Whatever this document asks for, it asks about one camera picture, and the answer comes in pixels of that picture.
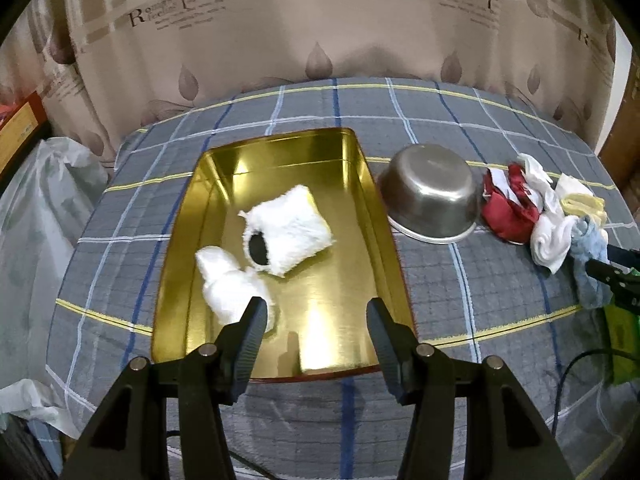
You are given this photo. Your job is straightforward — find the beige leaf print curtain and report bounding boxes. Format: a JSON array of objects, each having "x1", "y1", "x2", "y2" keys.
[{"x1": 0, "y1": 0, "x2": 621, "y2": 171}]

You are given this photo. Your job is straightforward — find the white plastic bag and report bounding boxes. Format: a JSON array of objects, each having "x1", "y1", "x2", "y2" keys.
[{"x1": 0, "y1": 137, "x2": 108, "y2": 411}]

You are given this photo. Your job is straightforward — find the red cloth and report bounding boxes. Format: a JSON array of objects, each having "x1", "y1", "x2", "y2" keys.
[{"x1": 481, "y1": 162, "x2": 543, "y2": 246}]

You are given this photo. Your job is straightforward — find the grey plaid bed sheet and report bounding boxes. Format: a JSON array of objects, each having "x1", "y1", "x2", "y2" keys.
[{"x1": 47, "y1": 77, "x2": 640, "y2": 480}]

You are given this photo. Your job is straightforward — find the wooden door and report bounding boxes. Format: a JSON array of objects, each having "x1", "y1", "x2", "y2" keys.
[{"x1": 597, "y1": 75, "x2": 640, "y2": 191}]

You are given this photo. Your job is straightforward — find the light blue cloth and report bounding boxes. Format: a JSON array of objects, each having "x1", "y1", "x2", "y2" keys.
[{"x1": 569, "y1": 216, "x2": 613, "y2": 311}]

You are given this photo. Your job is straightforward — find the white crumpled paper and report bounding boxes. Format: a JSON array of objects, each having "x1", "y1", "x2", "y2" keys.
[{"x1": 0, "y1": 379, "x2": 81, "y2": 436}]

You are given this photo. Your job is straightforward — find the black cable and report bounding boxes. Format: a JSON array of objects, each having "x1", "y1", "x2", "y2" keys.
[{"x1": 550, "y1": 349, "x2": 621, "y2": 441}]

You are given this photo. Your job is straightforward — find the white square soft pad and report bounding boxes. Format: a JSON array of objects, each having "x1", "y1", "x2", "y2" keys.
[{"x1": 237, "y1": 185, "x2": 335, "y2": 277}]

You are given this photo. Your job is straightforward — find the pale yellow cloth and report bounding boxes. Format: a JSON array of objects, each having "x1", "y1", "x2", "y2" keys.
[{"x1": 556, "y1": 172, "x2": 608, "y2": 228}]

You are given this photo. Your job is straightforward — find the green packet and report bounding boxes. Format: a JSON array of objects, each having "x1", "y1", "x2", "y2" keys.
[{"x1": 602, "y1": 304, "x2": 640, "y2": 386}]

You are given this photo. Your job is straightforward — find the orange box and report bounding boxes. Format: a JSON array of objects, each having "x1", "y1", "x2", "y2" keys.
[{"x1": 0, "y1": 91, "x2": 48, "y2": 176}]

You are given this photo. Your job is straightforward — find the stainless steel bowl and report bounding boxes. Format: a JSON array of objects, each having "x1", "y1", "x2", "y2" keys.
[{"x1": 376, "y1": 144, "x2": 485, "y2": 245}]

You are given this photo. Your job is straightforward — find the white cloth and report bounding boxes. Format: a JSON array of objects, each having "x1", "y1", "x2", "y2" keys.
[{"x1": 194, "y1": 246, "x2": 278, "y2": 336}]

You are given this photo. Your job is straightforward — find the gold tin box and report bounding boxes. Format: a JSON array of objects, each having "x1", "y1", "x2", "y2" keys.
[{"x1": 150, "y1": 127, "x2": 418, "y2": 383}]

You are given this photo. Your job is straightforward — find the white sock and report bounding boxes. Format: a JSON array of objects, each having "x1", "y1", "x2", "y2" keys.
[{"x1": 515, "y1": 152, "x2": 576, "y2": 276}]

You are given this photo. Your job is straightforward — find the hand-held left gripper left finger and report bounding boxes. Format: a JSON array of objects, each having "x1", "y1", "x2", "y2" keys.
[{"x1": 59, "y1": 296, "x2": 271, "y2": 480}]

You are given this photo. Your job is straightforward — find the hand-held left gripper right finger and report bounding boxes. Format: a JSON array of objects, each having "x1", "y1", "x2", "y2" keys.
[{"x1": 366, "y1": 297, "x2": 583, "y2": 480}]

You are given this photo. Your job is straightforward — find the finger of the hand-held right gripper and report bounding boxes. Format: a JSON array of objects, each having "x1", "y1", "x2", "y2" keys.
[{"x1": 585, "y1": 245, "x2": 640, "y2": 311}]

